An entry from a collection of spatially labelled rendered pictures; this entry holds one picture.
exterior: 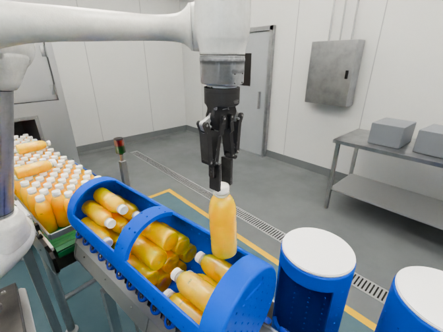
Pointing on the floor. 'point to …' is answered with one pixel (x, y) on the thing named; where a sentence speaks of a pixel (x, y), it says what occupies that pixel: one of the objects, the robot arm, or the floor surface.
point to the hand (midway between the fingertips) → (221, 173)
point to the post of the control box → (41, 290)
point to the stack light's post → (124, 172)
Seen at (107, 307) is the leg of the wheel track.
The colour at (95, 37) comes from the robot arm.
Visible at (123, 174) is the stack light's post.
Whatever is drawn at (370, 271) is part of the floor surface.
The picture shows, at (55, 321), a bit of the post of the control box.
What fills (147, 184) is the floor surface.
